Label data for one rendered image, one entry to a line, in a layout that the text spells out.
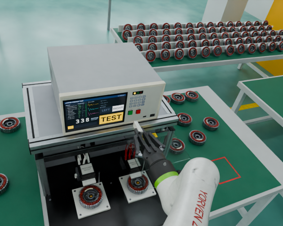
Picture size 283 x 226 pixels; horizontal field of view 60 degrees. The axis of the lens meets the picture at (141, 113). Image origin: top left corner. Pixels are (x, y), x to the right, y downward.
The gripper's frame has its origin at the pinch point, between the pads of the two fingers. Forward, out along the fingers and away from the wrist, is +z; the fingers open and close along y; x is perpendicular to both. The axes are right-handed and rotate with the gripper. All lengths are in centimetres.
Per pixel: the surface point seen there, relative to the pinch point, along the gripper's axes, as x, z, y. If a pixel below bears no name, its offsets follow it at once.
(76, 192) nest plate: -39.3, 2.6, -26.0
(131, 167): -30.4, 2.2, 1.4
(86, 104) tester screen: 8.9, 9.5, -19.2
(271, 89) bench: -42, 53, 160
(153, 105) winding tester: 2.9, 9.5, 11.1
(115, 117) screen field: -0.5, 9.5, -6.5
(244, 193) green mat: -43, -24, 60
